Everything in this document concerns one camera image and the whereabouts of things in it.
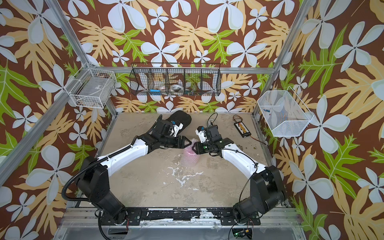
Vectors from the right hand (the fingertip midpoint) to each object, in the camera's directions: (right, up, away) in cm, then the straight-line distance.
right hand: (194, 147), depth 86 cm
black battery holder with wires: (+37, +11, +24) cm, 45 cm away
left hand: (-3, +4, -4) cm, 7 cm away
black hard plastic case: (-10, +19, +25) cm, 33 cm away
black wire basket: (-1, +44, +12) cm, 45 cm away
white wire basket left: (-60, +35, 0) cm, 70 cm away
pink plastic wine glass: (-3, -5, -5) cm, 8 cm away
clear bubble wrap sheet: (-1, +4, -5) cm, 7 cm away
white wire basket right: (+52, +19, -3) cm, 55 cm away
